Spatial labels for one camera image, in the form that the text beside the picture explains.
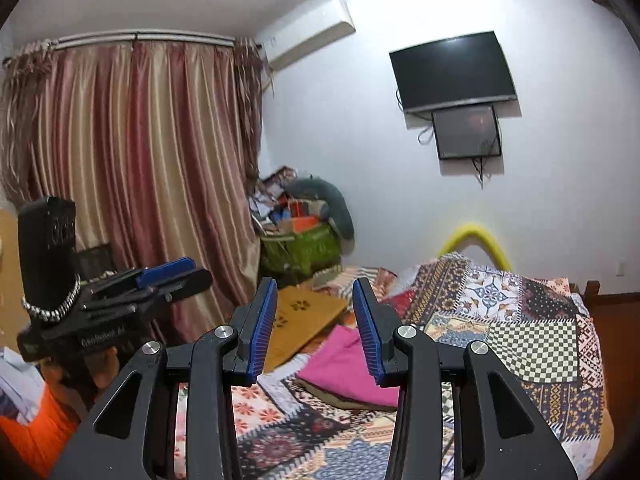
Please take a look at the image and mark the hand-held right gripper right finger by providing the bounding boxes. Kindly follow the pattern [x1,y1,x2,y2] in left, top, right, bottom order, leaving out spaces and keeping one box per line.
[351,276,593,480]

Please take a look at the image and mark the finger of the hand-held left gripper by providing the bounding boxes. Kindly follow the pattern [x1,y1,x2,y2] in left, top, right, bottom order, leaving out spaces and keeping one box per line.
[87,257,197,297]
[95,268,214,319]

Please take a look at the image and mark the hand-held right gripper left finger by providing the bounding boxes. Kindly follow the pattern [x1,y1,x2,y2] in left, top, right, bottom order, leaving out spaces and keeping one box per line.
[47,276,279,480]

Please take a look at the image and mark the pink pants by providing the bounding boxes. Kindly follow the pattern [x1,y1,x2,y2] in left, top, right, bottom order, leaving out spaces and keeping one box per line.
[296,324,401,408]

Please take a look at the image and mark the olive pants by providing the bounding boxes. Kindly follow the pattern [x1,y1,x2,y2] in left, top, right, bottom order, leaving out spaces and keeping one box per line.
[292,377,399,414]

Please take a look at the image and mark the person's left forearm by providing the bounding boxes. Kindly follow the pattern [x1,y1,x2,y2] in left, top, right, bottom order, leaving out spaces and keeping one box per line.
[0,384,85,479]

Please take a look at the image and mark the person's left hand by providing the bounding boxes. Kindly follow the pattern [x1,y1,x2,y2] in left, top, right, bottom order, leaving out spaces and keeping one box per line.
[40,347,121,408]

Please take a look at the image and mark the orange embroidered cloth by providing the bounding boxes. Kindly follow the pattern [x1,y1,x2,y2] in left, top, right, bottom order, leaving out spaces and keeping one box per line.
[262,285,350,374]

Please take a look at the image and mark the green bag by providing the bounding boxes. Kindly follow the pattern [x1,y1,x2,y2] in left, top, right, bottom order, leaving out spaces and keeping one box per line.
[259,222,344,279]

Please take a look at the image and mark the striped pink curtain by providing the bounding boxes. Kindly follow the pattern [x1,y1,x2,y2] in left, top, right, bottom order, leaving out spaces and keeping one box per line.
[0,37,267,357]

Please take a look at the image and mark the patchwork blanket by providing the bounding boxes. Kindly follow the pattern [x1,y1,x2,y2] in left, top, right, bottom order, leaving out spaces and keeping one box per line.
[235,252,609,480]

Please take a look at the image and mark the white cloth pile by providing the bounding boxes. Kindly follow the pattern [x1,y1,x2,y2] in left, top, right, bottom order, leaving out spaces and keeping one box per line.
[0,349,47,422]

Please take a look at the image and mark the yellow foam arch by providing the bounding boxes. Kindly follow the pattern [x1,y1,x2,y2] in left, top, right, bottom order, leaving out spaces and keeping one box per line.
[437,222,514,271]

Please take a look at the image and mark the white air conditioner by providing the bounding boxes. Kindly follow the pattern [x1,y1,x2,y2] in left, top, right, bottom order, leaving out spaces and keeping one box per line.
[262,0,356,72]

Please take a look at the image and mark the silver bead chain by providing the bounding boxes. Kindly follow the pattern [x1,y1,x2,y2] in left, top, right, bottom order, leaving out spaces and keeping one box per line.
[21,274,82,322]

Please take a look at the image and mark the wooden bed post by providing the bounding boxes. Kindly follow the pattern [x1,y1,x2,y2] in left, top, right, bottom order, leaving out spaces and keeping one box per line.
[570,280,600,306]

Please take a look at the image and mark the small black wall monitor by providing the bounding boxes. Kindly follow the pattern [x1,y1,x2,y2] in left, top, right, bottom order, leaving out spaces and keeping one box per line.
[431,104,503,161]

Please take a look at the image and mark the white curtain rail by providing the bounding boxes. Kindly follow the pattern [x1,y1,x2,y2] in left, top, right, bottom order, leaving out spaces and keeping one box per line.
[2,31,263,66]

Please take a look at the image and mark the black wall television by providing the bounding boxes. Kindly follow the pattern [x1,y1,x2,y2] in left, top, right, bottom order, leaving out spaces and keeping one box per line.
[389,31,518,114]

